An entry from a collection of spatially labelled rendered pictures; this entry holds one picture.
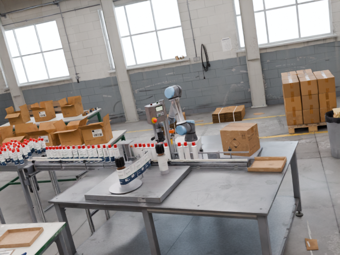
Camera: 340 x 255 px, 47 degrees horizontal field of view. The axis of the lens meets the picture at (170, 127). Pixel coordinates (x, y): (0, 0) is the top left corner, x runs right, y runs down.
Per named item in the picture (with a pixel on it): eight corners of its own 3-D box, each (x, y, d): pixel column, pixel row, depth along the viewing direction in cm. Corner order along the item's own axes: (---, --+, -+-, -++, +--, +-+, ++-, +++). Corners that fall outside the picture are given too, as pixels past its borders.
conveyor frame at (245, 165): (103, 167, 436) (102, 164, 435) (109, 164, 445) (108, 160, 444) (247, 168, 360) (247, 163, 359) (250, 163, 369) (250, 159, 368)
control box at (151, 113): (147, 123, 404) (143, 105, 399) (162, 119, 411) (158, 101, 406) (152, 125, 395) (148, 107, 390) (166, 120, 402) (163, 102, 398)
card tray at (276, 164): (248, 171, 353) (247, 167, 352) (254, 160, 375) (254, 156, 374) (281, 171, 339) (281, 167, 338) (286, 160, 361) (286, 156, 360)
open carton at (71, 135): (54, 150, 565) (47, 126, 555) (71, 138, 614) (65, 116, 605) (82, 147, 553) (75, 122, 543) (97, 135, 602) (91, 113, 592)
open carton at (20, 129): (3, 156, 586) (-4, 133, 576) (19, 146, 628) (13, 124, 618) (26, 154, 577) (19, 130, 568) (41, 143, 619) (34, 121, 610)
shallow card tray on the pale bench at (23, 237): (-8, 249, 308) (-10, 245, 307) (8, 232, 330) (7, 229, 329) (30, 246, 300) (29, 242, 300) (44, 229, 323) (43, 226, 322)
